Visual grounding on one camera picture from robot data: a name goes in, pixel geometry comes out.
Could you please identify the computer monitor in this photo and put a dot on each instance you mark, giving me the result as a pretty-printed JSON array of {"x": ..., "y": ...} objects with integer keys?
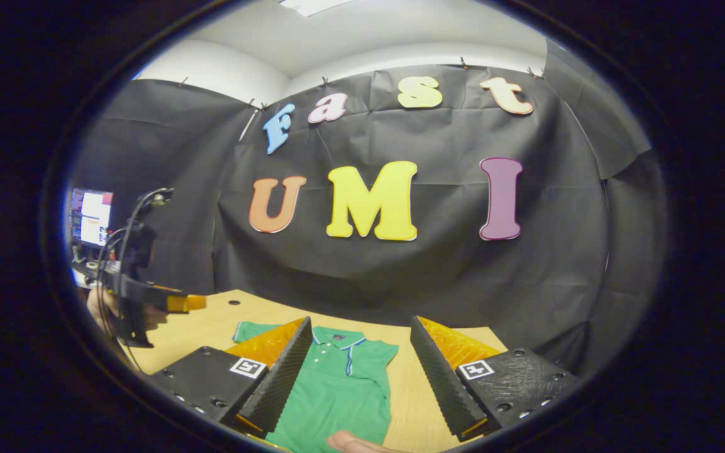
[{"x": 92, "y": 217}]

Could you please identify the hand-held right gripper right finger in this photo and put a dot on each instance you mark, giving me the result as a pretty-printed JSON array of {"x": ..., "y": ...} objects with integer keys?
[{"x": 441, "y": 384}]

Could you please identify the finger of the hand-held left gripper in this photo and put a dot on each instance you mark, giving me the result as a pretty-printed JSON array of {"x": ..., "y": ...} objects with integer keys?
[{"x": 186, "y": 303}]

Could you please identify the green T-shirt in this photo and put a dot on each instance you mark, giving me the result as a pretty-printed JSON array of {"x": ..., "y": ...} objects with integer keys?
[{"x": 337, "y": 402}]

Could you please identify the black backdrop cloth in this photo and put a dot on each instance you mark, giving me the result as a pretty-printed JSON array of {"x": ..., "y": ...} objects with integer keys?
[{"x": 557, "y": 283}]

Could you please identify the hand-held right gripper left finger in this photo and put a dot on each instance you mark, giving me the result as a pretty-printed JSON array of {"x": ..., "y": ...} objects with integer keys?
[{"x": 284, "y": 384}]

